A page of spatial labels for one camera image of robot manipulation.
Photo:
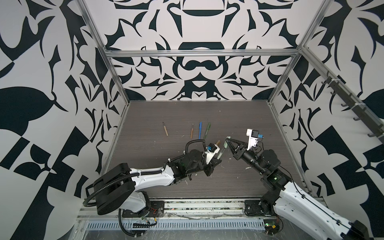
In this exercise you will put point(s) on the dark green pen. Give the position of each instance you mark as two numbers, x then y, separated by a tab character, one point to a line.
207	130

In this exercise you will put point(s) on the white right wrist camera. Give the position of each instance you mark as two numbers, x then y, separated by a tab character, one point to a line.
254	138

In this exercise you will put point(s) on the brown pen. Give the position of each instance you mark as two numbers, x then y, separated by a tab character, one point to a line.
192	132

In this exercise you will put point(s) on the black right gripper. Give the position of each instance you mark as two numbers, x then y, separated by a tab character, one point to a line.
238	151

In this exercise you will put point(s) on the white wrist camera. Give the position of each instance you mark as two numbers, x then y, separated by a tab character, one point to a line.
211	151
254	138

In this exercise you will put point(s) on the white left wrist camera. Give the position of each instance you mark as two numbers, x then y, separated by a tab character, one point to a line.
211	151

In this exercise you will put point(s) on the blue pen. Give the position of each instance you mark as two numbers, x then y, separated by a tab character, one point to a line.
200	130

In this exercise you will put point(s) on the metal hook rail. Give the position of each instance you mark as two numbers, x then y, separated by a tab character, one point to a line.
361	110

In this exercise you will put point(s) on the perforated cable tray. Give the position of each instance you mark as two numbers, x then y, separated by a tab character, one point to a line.
174	225

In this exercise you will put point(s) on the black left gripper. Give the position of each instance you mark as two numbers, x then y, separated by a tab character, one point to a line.
210	166

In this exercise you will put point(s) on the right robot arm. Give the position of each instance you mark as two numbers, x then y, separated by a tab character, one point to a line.
286	199

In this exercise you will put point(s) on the light green pen cap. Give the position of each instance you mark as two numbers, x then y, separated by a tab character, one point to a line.
226	142

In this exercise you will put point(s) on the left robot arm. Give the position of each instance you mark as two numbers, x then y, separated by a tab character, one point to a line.
123	188

